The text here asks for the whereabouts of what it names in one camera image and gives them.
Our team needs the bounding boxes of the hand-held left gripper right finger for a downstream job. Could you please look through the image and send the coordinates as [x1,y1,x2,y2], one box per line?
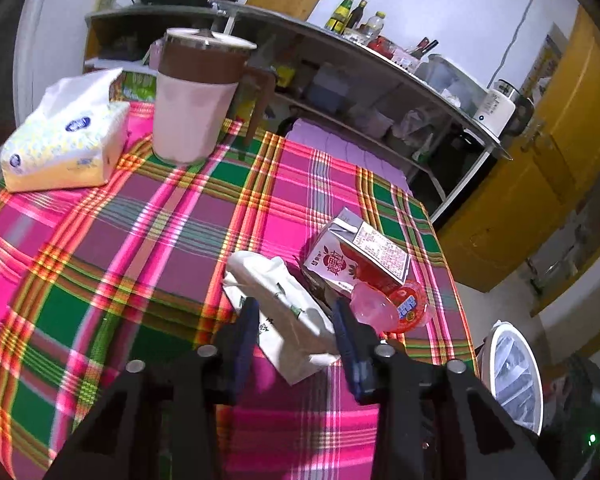
[331,297,556,480]

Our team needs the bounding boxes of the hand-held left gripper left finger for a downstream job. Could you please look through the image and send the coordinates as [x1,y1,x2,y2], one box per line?
[42,297,261,480]

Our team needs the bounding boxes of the white paper bag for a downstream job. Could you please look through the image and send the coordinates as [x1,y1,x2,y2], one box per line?
[222,250,342,386]

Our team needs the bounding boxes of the pink jelly cup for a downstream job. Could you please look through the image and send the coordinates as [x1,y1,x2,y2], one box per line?
[349,280,433,333]

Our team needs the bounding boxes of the clear plastic bin liner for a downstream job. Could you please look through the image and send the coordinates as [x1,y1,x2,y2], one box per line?
[495,332,538,418]

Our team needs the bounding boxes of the pink strawberry milk carton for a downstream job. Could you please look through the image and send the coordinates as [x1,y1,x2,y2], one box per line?
[300,207,412,293]

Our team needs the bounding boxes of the white round trash bin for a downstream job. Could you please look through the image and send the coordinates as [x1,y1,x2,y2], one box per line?
[475,320,546,436]

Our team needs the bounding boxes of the pink plaid tablecloth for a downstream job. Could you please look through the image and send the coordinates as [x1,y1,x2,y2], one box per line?
[0,100,481,480]

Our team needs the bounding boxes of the pink lidded storage box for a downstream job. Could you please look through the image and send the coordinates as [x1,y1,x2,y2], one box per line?
[280,117,411,196]

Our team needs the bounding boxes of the crumpled plastic bags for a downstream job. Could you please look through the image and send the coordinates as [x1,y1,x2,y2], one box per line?
[395,107,431,146]

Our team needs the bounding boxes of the yellow wooden door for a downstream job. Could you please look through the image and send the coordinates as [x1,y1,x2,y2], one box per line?
[437,7,600,293]

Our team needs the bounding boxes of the brown and pink pitcher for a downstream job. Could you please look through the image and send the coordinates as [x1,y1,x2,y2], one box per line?
[152,27,276,165]

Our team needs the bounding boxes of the dark liquid plastic jug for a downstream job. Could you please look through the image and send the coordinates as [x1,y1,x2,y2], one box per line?
[305,62,351,111]

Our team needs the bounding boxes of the yellow white tissue pack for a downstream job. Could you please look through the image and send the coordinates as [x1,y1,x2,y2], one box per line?
[0,67,131,193]

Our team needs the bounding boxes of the yellow label oil bottle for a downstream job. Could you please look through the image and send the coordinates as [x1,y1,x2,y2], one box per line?
[272,57,301,88]

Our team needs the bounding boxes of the green packet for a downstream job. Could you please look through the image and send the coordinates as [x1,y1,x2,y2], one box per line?
[122,72,156,101]

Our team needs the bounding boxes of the white and black kettle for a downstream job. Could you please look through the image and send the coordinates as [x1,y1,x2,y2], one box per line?
[477,78,535,138]

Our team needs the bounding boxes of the clear plastic container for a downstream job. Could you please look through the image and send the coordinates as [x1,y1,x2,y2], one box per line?
[426,53,486,111]

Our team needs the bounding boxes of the pink basket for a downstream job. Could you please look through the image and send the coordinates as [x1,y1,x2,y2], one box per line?
[392,47,421,71]

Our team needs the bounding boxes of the red seasoning packets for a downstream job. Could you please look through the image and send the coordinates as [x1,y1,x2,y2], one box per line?
[367,35,396,58]

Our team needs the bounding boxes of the kitchen knives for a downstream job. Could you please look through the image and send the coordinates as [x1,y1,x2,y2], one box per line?
[410,37,440,61]

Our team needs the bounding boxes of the white metal shelf rack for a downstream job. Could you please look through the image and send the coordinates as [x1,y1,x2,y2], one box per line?
[207,0,513,226]

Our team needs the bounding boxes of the clear plastic bottle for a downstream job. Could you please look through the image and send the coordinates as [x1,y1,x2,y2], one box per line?
[365,11,386,43]

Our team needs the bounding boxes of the dark sauce bottle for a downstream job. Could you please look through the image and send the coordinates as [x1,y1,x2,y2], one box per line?
[350,0,370,31]

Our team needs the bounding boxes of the green yellow label bottle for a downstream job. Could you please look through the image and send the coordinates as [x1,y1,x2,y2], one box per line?
[325,0,356,33]

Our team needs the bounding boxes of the low stove counter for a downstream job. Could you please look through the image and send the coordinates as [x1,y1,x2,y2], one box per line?
[84,2,231,76]

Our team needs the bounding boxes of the metal door handle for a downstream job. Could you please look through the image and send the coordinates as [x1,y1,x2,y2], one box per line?
[520,117,556,153]

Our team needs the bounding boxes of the kettle power cable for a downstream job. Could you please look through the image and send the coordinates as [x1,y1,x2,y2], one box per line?
[490,0,541,86]

